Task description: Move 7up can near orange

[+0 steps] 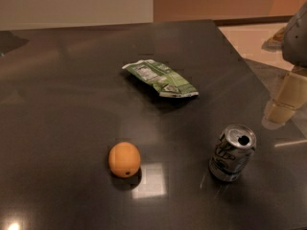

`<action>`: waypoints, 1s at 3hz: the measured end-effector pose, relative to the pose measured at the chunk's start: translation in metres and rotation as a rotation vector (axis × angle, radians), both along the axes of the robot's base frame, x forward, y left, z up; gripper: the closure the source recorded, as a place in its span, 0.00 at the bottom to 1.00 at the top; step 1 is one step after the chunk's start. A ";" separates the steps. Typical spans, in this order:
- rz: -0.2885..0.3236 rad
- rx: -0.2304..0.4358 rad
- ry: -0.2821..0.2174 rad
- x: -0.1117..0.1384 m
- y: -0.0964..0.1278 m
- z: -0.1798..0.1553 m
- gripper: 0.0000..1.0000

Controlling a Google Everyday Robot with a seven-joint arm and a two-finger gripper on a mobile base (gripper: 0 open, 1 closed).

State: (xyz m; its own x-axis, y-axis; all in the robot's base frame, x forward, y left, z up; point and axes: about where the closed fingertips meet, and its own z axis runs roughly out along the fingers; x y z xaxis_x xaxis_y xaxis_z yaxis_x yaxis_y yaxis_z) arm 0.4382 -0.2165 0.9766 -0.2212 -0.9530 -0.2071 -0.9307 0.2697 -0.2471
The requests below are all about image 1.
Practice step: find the silver green 7up can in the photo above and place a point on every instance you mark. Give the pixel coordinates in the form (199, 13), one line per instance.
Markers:
(236, 145)

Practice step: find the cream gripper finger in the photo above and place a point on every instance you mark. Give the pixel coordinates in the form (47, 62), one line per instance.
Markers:
(290, 96)

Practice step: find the orange fruit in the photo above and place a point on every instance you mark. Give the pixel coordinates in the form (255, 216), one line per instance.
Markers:
(124, 160)

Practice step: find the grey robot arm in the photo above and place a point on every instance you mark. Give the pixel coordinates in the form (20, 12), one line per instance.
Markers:
(292, 41)

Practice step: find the green white chip bag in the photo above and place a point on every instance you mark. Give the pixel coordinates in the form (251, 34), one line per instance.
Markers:
(164, 80)

